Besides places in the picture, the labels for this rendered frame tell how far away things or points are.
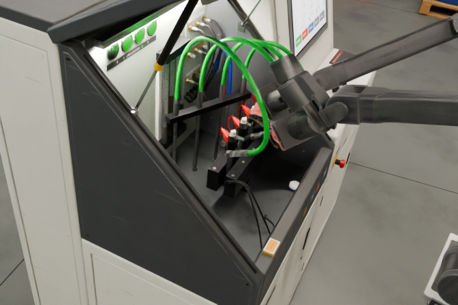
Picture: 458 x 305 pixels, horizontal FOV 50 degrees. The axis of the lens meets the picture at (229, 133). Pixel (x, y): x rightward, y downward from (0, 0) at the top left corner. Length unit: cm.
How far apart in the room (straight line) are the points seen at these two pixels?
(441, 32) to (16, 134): 116
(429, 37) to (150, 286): 104
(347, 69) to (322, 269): 153
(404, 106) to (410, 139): 282
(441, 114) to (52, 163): 102
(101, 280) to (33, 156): 47
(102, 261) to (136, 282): 13
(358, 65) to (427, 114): 41
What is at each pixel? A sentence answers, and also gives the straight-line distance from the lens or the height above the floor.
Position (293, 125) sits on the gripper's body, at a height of 140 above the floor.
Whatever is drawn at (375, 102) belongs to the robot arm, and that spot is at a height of 153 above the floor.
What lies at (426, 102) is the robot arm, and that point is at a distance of 92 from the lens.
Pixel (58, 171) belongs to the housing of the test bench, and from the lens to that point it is 147.
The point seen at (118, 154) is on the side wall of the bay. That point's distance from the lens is 126.
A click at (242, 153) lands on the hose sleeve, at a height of 115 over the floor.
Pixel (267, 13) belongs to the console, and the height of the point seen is 135.
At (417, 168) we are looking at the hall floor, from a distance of 349.
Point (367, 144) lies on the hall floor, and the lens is 355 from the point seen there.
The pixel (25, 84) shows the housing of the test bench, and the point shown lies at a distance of 137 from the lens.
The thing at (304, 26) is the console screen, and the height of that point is 122.
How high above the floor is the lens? 199
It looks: 36 degrees down
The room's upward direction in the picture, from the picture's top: 7 degrees clockwise
